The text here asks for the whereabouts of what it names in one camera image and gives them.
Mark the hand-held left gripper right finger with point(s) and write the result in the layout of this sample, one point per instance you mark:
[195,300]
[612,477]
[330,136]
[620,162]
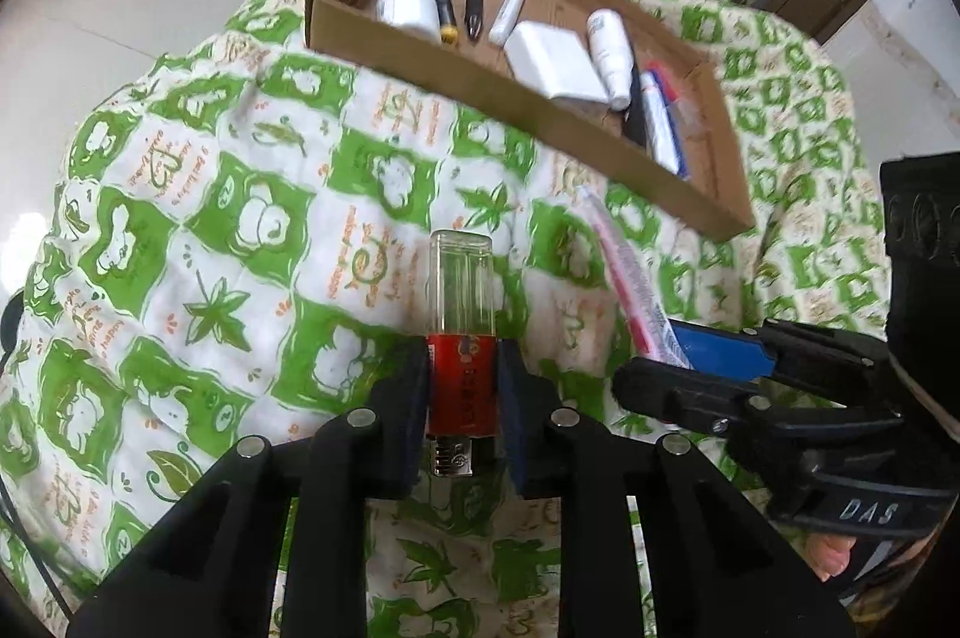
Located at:
[517,420]

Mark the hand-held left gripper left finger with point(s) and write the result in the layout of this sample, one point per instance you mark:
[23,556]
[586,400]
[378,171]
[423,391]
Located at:
[409,413]

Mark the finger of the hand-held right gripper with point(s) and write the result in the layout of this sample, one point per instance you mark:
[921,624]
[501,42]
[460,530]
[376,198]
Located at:
[720,349]
[675,394]

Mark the red clear lighter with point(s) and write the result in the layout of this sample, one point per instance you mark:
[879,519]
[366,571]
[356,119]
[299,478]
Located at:
[461,383]

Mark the pink white tube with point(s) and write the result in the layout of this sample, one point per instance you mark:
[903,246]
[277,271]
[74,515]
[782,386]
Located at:
[630,278]

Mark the blue marker pen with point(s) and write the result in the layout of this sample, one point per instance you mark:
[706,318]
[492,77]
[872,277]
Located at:
[682,164]

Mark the long black marker pen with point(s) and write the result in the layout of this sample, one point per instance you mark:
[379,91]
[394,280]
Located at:
[636,116]

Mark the red white tube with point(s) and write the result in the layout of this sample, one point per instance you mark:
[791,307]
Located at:
[681,96]

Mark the white spray bottle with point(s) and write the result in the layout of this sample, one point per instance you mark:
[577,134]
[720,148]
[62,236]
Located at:
[611,53]

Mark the white charger adapter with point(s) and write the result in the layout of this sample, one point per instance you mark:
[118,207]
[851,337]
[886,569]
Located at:
[555,56]

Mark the shallow cardboard box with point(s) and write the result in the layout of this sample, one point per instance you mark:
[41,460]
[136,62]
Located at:
[450,75]

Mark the white slim pen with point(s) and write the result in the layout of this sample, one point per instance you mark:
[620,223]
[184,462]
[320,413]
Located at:
[508,8]

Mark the white pill bottle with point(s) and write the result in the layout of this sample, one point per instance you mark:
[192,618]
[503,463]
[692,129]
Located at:
[409,0]

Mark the person's right hand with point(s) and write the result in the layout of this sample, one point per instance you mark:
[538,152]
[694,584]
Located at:
[831,554]

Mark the green printed blanket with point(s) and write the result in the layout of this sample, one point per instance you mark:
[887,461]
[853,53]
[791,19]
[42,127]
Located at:
[225,233]

